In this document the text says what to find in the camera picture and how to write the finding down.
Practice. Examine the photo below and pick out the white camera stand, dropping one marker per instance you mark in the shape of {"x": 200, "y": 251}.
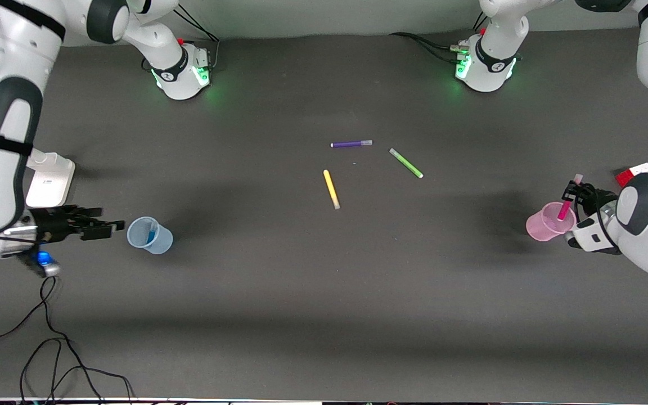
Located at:
{"x": 49, "y": 183}

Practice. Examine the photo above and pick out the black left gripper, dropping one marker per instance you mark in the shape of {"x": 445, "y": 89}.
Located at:
{"x": 594, "y": 198}

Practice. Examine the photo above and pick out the pink marker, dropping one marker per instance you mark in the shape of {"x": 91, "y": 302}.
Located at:
{"x": 565, "y": 209}

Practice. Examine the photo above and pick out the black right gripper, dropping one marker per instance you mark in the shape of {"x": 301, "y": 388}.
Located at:
{"x": 54, "y": 223}

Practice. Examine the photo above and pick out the light blue plastic cup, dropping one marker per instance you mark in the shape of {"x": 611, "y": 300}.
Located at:
{"x": 161, "y": 242}

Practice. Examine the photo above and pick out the blue marker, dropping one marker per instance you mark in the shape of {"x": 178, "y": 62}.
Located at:
{"x": 151, "y": 233}

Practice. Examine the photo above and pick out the rubik's cube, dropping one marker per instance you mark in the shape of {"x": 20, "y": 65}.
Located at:
{"x": 630, "y": 174}

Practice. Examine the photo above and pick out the pink plastic cup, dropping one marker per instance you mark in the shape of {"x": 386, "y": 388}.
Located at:
{"x": 543, "y": 228}

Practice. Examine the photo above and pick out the green marker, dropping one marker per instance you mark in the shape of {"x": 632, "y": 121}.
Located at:
{"x": 406, "y": 163}

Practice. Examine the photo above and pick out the yellow marker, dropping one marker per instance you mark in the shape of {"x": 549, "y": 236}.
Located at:
{"x": 331, "y": 189}

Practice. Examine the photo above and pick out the purple marker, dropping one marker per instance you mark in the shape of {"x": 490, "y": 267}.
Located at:
{"x": 351, "y": 144}

